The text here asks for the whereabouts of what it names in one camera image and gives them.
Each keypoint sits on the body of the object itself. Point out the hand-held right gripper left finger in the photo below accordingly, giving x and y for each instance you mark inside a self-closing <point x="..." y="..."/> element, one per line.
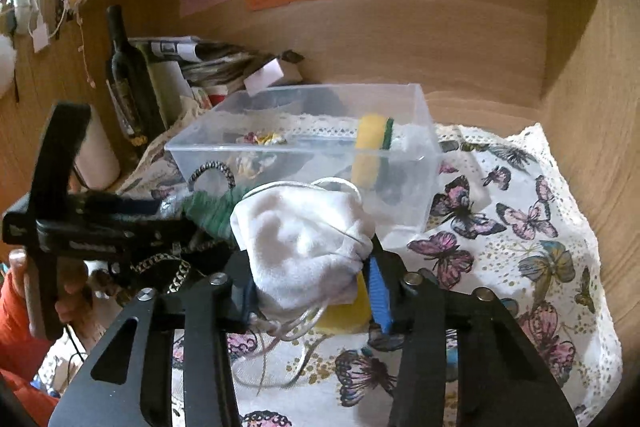
<point x="235" y="302"/>

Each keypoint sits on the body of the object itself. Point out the stack of magazines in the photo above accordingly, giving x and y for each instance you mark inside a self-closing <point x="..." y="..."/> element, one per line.
<point x="215" y="67"/>

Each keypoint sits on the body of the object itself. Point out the dark wine bottle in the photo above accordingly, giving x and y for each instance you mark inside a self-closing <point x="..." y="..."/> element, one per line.
<point x="131" y="87"/>

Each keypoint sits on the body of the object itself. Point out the clear plastic box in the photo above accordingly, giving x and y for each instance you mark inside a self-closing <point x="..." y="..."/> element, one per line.
<point x="405" y="187"/>

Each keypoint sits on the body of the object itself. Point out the person's left hand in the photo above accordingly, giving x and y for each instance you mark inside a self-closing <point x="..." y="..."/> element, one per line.
<point x="72" y="299"/>

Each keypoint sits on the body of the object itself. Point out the pale rolled paper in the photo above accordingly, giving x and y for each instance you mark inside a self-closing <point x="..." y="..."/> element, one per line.
<point x="167" y="87"/>

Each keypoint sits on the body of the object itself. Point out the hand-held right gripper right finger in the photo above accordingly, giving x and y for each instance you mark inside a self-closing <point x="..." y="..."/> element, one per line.
<point x="380" y="299"/>

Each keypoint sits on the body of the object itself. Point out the butterfly printed cloth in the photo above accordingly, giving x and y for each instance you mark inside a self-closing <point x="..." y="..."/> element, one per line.
<point x="525" y="217"/>

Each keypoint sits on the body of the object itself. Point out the colourful scrunchie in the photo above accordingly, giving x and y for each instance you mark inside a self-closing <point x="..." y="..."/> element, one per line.
<point x="260" y="138"/>

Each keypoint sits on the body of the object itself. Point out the yellow green sponge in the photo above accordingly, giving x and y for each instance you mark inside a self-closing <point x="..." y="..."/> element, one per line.
<point x="370" y="142"/>

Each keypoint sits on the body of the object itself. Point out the green cloth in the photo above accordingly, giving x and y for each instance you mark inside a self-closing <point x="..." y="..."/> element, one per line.
<point x="210" y="213"/>

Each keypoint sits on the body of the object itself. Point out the white card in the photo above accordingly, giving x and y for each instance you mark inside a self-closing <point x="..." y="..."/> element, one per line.
<point x="262" y="78"/>

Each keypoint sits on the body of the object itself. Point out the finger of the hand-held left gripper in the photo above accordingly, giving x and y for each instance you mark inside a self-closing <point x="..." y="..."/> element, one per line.
<point x="150" y="237"/>
<point x="115" y="204"/>

